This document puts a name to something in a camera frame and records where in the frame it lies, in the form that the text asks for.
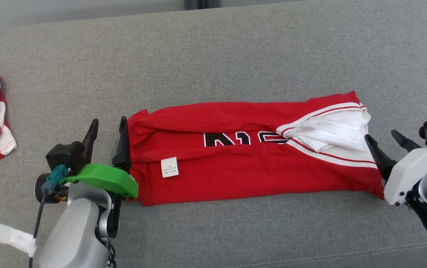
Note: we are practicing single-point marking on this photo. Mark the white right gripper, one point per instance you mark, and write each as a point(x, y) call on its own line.
point(411, 171)

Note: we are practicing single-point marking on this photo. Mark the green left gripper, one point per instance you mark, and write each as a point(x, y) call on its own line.
point(105, 180)

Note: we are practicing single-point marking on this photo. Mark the grey partition post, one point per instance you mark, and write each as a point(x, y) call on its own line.
point(198, 3)

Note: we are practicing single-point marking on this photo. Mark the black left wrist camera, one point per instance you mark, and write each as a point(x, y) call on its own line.
point(66, 156)

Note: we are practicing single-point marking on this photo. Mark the red jersey number 23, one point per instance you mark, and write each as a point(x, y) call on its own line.
point(236, 178)

